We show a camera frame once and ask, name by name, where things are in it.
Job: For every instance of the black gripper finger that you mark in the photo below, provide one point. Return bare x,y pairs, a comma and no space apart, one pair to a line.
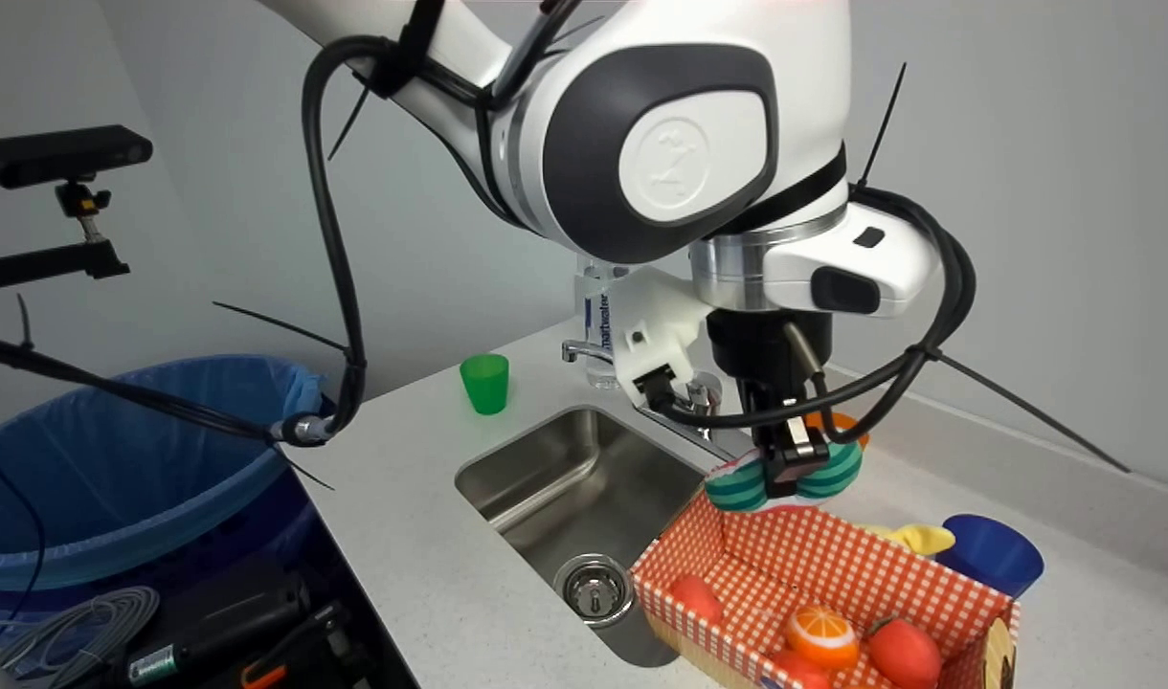
812,427
776,445

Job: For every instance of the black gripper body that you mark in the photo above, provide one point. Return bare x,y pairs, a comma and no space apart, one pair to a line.
768,348

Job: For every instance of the watermelon slice plush toy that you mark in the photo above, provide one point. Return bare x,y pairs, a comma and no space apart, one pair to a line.
737,488

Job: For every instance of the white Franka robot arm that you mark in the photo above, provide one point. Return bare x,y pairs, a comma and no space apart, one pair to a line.
660,139

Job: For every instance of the yellow plush toy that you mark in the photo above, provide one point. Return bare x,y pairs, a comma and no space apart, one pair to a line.
920,539

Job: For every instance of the small red toy fruit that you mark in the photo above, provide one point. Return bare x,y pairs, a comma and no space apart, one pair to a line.
693,601

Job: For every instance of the chrome sink faucet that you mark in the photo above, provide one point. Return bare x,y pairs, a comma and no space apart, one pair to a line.
587,348

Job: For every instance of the orange half toy fruit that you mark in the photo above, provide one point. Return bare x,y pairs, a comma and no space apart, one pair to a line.
821,636

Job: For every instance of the stainless steel sink basin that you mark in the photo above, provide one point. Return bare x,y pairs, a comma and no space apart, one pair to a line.
582,490

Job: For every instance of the large red toy fruit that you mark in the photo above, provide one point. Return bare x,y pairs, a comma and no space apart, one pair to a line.
906,652

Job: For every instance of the red checkered basket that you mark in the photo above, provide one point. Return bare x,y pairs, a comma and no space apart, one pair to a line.
851,569

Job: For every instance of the blue plastic bowl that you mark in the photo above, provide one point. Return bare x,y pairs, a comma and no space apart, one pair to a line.
989,556

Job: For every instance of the green plastic cup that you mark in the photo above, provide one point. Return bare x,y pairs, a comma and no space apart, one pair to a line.
483,384

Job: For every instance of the blue lined trash bin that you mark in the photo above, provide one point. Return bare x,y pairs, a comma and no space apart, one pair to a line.
107,482

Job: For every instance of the grey mesh pad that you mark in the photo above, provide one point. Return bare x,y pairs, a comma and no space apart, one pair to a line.
79,636

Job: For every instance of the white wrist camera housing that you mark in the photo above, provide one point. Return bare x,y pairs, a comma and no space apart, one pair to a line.
651,338

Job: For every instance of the black bar stereo camera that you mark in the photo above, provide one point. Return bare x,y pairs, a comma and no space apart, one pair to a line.
57,154

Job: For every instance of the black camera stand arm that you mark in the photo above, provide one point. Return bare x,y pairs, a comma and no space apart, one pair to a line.
33,264

